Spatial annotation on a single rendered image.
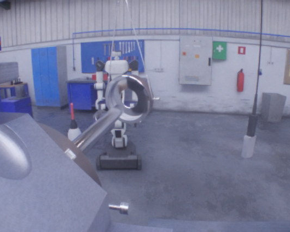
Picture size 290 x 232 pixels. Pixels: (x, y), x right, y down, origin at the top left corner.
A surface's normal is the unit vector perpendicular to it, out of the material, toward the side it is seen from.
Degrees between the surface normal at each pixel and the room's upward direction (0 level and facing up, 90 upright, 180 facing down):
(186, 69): 90
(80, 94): 90
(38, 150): 45
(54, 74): 90
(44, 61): 90
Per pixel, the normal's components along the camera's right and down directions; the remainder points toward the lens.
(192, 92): -0.18, 0.28
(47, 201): 0.70, -0.65
